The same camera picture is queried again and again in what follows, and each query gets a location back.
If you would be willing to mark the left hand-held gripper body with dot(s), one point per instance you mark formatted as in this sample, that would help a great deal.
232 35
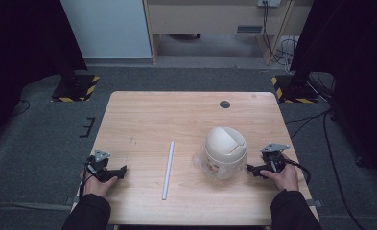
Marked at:
97 164

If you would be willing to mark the black stand base hazard tape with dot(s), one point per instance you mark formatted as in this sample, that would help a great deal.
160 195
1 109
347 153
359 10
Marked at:
77 89
293 91

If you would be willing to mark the dark round table grommet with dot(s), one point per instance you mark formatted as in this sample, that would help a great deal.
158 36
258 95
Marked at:
224 104

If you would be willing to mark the person's right hand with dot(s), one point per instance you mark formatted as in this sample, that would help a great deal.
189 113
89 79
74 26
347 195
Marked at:
283 177

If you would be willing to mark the person's left hand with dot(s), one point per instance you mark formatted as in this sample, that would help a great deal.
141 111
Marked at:
96 187

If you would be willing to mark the small bin with beige lid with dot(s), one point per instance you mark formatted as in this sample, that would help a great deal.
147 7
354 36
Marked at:
225 147

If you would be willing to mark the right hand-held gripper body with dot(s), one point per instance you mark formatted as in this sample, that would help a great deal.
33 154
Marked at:
274 159

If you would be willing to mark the clear plastic bin liner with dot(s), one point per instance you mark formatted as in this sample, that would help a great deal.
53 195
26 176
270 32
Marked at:
199 161

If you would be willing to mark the black curtain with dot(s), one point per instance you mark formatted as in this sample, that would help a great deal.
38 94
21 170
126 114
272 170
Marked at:
23 48
352 64

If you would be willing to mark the grey wall socket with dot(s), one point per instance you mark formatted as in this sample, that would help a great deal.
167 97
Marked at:
269 2

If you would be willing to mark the long white stick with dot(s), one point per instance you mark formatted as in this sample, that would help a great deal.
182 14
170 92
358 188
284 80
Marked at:
168 171

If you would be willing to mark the white panel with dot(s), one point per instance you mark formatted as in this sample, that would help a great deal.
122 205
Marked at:
106 28

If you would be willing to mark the light wooden cabinet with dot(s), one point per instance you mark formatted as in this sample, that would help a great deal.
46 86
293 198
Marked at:
208 19

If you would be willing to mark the grey table frame bracket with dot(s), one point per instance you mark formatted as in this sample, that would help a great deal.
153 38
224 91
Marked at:
70 200
315 203

